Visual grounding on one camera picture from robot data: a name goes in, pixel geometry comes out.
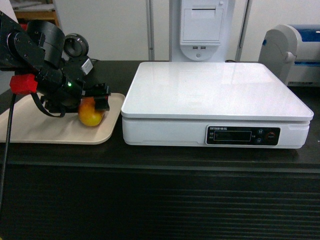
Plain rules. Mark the red wrist block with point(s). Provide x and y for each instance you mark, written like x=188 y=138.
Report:
x=23 y=84

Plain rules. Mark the white checkout scale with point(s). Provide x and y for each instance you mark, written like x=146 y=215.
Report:
x=209 y=104

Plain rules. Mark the white receipt printer kiosk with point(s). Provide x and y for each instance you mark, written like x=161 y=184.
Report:
x=199 y=30

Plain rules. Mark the grey blue label printer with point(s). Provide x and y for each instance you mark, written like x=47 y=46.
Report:
x=292 y=53

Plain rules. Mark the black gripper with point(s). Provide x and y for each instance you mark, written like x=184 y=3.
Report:
x=62 y=94

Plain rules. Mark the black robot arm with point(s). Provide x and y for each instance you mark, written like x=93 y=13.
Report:
x=51 y=67

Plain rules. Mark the wooden shelf background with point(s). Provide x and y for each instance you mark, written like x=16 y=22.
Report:
x=28 y=10

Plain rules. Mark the black barcode scanner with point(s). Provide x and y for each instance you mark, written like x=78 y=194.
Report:
x=76 y=48

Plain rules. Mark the beige plastic tray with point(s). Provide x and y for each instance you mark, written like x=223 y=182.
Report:
x=29 y=125

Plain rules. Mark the black checkout counter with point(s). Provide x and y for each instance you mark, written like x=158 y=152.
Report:
x=116 y=191

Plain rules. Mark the red yellow mango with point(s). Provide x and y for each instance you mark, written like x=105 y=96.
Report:
x=87 y=114

